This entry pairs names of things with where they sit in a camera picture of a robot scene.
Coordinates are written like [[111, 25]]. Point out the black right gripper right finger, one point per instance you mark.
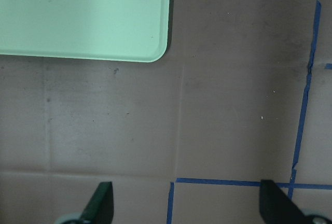
[[276, 208]]

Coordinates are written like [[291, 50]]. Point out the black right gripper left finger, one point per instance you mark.
[[100, 208]]

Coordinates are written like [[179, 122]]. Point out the light green plastic tray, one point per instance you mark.
[[113, 30]]

